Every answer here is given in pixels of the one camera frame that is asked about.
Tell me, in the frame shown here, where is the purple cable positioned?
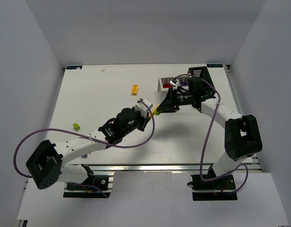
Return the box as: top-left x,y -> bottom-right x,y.
173,74 -> 249,195
14,99 -> 156,198

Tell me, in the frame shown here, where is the blue label right corner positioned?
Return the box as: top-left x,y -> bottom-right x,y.
206,64 -> 223,68

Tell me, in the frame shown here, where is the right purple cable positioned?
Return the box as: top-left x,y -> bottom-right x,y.
173,74 -> 249,195

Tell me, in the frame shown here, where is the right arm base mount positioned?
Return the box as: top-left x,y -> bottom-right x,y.
187,174 -> 238,201

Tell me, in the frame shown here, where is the white double bin container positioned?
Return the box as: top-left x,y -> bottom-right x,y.
158,77 -> 172,91

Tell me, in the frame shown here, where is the black double bin container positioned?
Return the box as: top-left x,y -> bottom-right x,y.
188,66 -> 215,98

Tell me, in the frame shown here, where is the long yellow lego brick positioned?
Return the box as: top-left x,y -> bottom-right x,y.
149,104 -> 160,118

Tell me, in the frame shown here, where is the red lego brick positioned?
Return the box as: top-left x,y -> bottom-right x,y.
163,84 -> 172,89

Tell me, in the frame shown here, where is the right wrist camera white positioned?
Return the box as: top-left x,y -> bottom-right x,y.
169,78 -> 180,89

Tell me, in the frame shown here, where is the blue label left corner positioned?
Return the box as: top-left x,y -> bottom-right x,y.
66,65 -> 82,70

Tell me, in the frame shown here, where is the blue label corner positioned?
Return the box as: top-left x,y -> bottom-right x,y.
206,64 -> 223,68
66,65 -> 82,70

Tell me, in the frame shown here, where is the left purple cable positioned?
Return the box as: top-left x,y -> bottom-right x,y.
14,99 -> 156,198

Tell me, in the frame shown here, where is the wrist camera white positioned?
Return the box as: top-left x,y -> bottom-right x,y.
134,98 -> 153,118
169,78 -> 180,89

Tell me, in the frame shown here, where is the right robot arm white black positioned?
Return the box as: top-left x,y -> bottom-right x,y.
157,76 -> 263,182

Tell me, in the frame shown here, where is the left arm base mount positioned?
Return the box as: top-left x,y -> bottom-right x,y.
63,164 -> 111,199

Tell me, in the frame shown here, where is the small green lego left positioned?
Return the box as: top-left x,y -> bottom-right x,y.
72,123 -> 80,131

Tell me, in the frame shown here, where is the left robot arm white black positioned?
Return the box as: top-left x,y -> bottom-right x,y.
26,107 -> 150,190

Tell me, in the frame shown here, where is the orange yellow lego brick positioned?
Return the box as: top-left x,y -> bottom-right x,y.
131,85 -> 139,96

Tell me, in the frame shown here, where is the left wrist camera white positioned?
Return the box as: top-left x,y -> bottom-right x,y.
134,98 -> 153,118

